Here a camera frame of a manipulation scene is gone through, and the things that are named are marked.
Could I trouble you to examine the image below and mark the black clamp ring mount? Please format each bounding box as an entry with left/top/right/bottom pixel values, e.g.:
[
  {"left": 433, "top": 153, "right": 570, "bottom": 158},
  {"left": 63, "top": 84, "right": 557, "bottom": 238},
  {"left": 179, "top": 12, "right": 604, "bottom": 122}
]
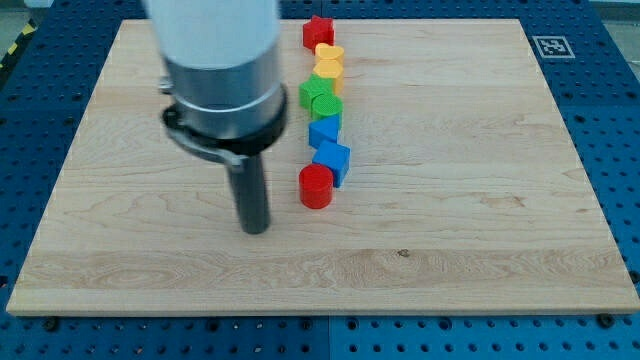
[{"left": 162, "top": 84, "right": 288, "bottom": 172}]

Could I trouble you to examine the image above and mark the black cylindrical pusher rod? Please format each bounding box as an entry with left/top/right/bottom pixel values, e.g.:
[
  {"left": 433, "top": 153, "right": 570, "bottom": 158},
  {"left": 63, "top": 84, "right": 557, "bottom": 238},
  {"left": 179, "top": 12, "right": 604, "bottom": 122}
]
[{"left": 227, "top": 153, "right": 271, "bottom": 234}]

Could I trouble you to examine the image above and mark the red cylinder block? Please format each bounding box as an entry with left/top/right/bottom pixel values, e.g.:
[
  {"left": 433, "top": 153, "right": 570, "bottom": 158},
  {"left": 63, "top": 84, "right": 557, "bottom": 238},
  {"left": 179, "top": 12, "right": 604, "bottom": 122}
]
[{"left": 299, "top": 164, "right": 333, "bottom": 209}]

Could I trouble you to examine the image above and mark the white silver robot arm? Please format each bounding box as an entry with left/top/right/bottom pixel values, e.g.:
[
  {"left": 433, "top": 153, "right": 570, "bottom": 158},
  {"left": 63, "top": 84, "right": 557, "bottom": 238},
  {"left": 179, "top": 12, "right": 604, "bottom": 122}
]
[{"left": 142, "top": 0, "right": 288, "bottom": 234}]

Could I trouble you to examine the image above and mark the light wooden board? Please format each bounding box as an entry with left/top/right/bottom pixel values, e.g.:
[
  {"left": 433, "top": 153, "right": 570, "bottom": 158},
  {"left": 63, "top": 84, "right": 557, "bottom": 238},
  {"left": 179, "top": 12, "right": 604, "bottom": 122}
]
[{"left": 7, "top": 20, "right": 639, "bottom": 317}]

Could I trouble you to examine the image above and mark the blue cube block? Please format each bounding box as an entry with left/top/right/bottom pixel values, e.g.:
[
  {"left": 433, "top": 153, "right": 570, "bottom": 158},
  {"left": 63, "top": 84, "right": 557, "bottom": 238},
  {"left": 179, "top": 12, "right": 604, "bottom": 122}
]
[{"left": 312, "top": 141, "right": 351, "bottom": 188}]

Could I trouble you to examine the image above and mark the blue triangle block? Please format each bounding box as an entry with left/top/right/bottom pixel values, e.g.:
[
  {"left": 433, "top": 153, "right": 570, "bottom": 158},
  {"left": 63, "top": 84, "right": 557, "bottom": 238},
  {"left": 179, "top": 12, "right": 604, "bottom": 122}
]
[{"left": 308, "top": 115, "right": 341, "bottom": 149}]

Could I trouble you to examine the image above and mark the green cylinder block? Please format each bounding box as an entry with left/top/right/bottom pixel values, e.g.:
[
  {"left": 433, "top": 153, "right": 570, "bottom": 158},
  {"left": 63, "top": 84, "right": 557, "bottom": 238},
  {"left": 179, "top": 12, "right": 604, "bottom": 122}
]
[{"left": 311, "top": 94, "right": 344, "bottom": 127}]

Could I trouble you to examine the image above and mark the green star block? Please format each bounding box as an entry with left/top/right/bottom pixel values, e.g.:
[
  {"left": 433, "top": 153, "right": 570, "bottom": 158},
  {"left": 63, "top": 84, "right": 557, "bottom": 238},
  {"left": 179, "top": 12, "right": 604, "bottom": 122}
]
[{"left": 298, "top": 74, "right": 334, "bottom": 110}]

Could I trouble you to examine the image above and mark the yellow hexagon block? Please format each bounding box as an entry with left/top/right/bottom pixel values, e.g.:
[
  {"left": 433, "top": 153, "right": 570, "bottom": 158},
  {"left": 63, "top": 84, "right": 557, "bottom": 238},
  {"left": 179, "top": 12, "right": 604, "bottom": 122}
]
[{"left": 313, "top": 60, "right": 344, "bottom": 95}]

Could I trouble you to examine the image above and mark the yellow heart block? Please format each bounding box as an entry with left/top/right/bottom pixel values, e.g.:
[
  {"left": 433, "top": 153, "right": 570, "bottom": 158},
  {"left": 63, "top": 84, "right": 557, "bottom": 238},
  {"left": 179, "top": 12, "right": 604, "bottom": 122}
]
[{"left": 314, "top": 43, "right": 345, "bottom": 65}]

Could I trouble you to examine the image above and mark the red star block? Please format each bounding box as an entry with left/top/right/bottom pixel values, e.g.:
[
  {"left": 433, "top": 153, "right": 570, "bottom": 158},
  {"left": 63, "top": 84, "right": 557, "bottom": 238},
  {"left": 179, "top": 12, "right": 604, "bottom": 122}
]
[{"left": 302, "top": 15, "right": 335, "bottom": 52}]

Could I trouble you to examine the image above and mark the white fiducial marker tag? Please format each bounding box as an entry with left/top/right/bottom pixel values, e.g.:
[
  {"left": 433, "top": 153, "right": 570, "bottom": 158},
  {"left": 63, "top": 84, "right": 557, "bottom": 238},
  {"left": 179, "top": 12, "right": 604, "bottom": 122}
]
[{"left": 532, "top": 35, "right": 575, "bottom": 59}]

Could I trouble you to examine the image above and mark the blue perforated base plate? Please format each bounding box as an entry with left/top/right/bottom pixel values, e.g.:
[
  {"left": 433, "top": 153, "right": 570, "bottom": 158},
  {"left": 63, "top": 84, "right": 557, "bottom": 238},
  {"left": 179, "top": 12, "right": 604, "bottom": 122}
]
[{"left": 1, "top": 0, "right": 639, "bottom": 359}]

